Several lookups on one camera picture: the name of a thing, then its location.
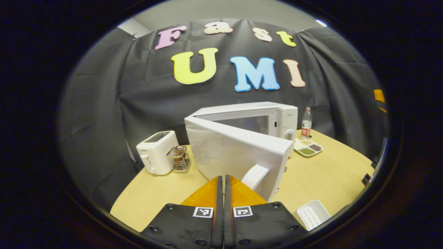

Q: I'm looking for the clear bottle with red label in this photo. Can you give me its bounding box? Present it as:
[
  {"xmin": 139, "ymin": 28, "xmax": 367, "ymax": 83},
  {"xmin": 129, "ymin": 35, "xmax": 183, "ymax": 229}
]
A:
[{"xmin": 300, "ymin": 107, "xmax": 313, "ymax": 140}]

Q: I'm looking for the white divided tray of beans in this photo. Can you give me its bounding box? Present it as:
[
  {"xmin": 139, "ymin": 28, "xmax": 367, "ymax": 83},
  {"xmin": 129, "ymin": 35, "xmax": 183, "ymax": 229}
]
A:
[{"xmin": 293, "ymin": 138, "xmax": 323, "ymax": 157}]

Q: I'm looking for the white toaster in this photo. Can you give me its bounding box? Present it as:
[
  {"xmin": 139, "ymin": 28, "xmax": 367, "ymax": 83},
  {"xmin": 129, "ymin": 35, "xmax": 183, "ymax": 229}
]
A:
[{"xmin": 136, "ymin": 130, "xmax": 179, "ymax": 175}]

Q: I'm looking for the white microwave oven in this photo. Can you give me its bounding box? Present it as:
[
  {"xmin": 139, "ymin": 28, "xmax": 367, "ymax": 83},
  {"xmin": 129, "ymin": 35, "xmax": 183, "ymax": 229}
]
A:
[{"xmin": 184, "ymin": 101, "xmax": 298, "ymax": 202}]

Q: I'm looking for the black backdrop cloth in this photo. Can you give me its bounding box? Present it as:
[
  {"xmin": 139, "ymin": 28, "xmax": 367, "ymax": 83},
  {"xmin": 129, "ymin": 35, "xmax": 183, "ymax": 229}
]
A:
[{"xmin": 57, "ymin": 18, "xmax": 388, "ymax": 211}]

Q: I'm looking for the metal wire basket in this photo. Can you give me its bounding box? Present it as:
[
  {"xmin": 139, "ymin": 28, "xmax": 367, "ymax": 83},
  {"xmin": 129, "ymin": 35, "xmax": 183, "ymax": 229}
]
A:
[{"xmin": 167, "ymin": 145, "xmax": 191, "ymax": 173}]

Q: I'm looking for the small white rectangular tray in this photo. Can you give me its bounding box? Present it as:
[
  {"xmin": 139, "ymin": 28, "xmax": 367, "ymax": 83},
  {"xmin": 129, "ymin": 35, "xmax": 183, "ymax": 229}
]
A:
[{"xmin": 297, "ymin": 200, "xmax": 331, "ymax": 231}]

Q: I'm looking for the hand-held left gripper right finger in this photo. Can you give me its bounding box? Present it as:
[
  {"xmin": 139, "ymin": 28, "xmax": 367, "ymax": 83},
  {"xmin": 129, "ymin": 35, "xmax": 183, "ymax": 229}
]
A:
[{"xmin": 224, "ymin": 175, "xmax": 308, "ymax": 249}]

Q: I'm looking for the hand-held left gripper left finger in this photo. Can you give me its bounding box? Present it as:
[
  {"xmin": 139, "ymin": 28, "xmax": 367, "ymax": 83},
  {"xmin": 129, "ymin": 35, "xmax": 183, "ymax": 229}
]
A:
[{"xmin": 140, "ymin": 175, "xmax": 224, "ymax": 249}]

